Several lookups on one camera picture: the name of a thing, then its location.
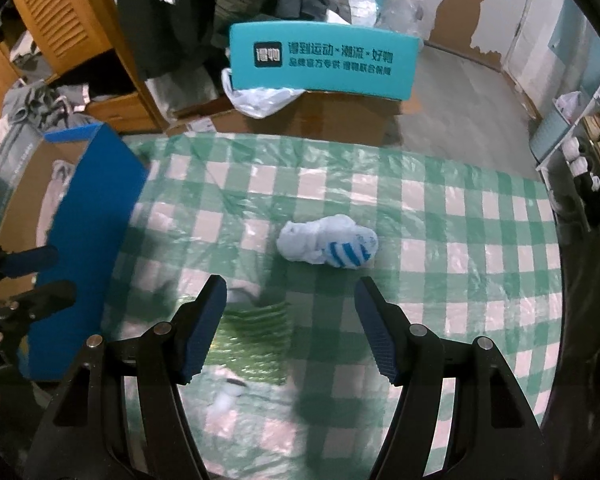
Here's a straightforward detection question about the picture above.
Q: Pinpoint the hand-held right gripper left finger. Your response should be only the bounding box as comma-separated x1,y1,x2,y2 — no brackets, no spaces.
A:
27,274,228,480

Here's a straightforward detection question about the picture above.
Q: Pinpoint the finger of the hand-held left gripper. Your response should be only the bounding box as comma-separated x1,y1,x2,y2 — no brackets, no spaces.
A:
0,246,60,281
0,281,77,333

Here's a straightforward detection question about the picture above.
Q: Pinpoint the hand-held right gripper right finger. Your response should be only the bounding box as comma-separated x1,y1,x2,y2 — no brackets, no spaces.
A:
354,276,556,480

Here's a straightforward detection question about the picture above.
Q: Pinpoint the green sock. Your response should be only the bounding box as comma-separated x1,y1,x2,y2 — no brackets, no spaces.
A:
215,300,294,386

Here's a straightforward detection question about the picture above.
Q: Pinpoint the cardboard shoe box blue rim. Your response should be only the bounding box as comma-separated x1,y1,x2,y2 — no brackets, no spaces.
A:
0,124,149,382

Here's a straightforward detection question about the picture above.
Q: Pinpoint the white blue striped sock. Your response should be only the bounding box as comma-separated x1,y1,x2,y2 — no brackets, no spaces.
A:
276,214,379,268

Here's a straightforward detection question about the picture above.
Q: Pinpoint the green white checked tablecloth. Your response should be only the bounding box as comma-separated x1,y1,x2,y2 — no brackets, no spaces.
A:
100,132,566,480

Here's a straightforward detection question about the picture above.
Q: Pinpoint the grey printed tote bag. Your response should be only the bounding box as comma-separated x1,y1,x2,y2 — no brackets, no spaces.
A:
0,125,47,187

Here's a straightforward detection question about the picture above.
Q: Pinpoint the grey hoodie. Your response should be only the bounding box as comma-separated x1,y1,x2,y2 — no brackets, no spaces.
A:
2,82,107,136

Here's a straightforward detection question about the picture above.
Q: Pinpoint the wooden drawer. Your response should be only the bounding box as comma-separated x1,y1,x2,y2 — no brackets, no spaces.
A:
85,92,157,133

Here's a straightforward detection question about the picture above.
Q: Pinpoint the grey clothes pile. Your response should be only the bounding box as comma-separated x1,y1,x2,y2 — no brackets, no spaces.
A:
0,25,42,72

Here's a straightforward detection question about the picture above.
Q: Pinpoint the brown cardboard box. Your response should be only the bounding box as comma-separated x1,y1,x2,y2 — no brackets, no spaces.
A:
215,90,403,148

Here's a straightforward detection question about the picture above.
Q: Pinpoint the open cardboard box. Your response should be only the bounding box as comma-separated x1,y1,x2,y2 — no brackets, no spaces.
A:
172,95,241,136

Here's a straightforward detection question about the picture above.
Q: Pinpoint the white plastic bag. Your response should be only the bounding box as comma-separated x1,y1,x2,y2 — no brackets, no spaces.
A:
221,67,306,120

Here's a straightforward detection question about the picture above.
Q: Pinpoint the wooden louvered cabinet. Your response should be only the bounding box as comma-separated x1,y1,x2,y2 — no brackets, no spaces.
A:
0,0,173,133

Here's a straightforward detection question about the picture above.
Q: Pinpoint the light blue trash bin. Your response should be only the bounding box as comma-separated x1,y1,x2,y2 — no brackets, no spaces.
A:
529,91,588,166

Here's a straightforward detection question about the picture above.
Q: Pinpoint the black hanging jacket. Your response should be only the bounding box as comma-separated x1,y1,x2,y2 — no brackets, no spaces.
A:
115,0,231,81

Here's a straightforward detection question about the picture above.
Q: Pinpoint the grey shoe rack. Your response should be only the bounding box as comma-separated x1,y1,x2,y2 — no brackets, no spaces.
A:
535,100,600,233

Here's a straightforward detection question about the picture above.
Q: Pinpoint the group of shoes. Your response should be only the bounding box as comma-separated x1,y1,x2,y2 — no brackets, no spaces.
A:
562,110,600,226

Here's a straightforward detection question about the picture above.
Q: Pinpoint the teal printed box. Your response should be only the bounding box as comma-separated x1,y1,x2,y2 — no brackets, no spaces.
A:
228,22,422,102

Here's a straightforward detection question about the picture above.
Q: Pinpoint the clear plastic bag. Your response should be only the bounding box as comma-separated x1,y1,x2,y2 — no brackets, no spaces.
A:
375,0,427,39

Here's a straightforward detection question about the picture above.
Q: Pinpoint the white door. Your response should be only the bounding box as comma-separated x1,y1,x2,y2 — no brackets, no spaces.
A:
501,0,556,96

